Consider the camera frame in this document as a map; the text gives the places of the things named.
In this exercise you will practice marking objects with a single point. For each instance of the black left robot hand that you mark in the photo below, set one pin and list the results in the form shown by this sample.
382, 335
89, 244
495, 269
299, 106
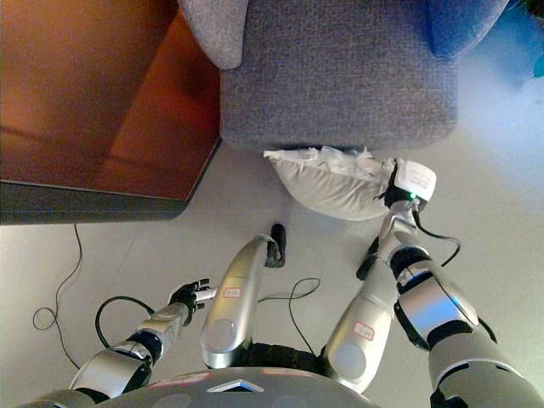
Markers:
187, 295

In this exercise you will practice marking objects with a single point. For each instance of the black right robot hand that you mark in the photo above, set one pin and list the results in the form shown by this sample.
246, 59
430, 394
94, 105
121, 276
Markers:
414, 180

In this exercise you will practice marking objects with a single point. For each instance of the white fringed throw pillow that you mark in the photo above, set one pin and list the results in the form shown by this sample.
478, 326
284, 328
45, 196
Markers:
331, 191

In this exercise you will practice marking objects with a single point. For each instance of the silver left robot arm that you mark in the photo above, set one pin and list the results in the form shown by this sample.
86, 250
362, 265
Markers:
123, 365

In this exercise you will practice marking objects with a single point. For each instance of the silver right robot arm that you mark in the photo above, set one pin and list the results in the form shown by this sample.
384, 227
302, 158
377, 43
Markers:
446, 310

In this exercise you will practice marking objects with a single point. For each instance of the silver left robot leg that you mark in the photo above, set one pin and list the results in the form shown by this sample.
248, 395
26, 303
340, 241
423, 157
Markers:
234, 306

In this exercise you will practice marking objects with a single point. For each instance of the silver robot leg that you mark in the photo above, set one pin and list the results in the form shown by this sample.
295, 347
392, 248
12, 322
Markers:
234, 306
357, 336

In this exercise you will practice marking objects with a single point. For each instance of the black right robot foot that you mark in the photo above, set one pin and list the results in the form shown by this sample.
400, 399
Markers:
365, 268

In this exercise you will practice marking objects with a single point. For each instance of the black robot foot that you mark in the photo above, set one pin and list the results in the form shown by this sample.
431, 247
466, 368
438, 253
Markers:
278, 238
365, 268

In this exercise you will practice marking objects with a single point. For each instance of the black left robot foot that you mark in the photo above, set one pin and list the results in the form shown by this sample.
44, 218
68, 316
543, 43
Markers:
278, 238

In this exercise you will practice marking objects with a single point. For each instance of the grey robot torso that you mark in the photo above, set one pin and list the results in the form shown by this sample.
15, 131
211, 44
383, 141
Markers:
238, 395

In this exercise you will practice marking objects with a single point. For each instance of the grey fabric tub armchair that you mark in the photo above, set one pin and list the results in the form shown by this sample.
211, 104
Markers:
340, 76

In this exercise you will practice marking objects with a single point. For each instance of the silver right robot leg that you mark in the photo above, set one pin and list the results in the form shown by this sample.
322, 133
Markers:
357, 336

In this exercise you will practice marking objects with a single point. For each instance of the reddish brown wooden cabinet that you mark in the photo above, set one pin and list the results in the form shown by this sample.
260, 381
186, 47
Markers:
85, 106

